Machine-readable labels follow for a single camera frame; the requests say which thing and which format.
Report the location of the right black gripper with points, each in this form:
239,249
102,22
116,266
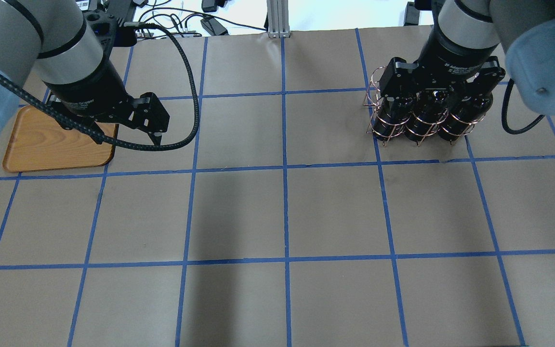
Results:
452,52

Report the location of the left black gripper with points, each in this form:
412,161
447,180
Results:
86,92

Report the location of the dark wine bottle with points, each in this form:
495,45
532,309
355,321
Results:
390,117
429,111

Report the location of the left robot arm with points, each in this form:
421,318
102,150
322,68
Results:
56,57

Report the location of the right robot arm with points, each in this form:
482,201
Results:
464,35

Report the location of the dark wine bottle end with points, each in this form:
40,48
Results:
463,117

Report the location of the wooden tray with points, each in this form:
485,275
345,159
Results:
38,143

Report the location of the copper wire bottle basket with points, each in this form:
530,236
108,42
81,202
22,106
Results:
458,92

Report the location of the aluminium frame post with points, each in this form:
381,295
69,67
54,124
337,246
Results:
278,19

